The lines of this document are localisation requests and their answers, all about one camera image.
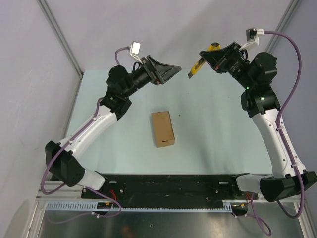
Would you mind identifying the aluminium front rail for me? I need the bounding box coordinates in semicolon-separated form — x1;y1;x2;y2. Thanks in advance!
36;181;83;201

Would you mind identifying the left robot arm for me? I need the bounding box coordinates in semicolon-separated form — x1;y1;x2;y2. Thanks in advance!
45;56;181;198

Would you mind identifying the yellow utility knife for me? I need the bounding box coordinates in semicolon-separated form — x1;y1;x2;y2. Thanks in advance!
188;42;221;79

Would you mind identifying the brown cardboard express box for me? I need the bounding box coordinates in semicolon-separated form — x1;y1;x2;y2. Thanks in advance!
152;111;175;148

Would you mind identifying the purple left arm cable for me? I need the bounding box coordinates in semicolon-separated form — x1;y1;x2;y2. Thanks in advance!
41;46;133;225

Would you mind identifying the aluminium frame post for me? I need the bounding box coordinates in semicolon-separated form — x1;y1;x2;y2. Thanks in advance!
36;0;83;79
265;0;302;53

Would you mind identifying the grey slotted cable duct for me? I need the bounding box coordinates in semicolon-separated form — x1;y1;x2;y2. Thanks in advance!
46;201;248;212

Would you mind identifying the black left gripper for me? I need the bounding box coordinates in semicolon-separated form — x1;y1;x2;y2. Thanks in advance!
122;56;181;98

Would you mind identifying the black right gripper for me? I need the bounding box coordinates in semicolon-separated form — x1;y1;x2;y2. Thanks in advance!
201;42;256;90

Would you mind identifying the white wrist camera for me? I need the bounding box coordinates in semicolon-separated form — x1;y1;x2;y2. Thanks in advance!
129;41;144;64
240;28;264;50

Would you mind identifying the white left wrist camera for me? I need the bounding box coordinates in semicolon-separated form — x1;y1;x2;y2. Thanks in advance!
129;41;144;64

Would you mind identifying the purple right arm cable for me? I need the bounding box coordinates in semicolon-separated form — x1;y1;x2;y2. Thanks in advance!
232;30;307;236

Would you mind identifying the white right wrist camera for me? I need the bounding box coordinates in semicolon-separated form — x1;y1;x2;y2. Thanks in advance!
240;28;264;50

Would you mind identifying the aluminium frame post left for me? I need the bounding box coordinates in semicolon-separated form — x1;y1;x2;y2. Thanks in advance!
36;0;83;79

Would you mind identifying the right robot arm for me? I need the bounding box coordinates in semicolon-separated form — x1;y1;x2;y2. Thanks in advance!
200;42;317;202

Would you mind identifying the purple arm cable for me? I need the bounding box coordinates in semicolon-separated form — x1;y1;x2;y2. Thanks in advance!
232;30;307;236
41;46;133;225

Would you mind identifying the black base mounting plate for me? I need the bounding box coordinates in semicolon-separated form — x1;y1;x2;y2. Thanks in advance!
98;174;253;200

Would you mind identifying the aluminium frame post right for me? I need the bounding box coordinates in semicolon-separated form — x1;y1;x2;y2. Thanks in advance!
265;0;302;53

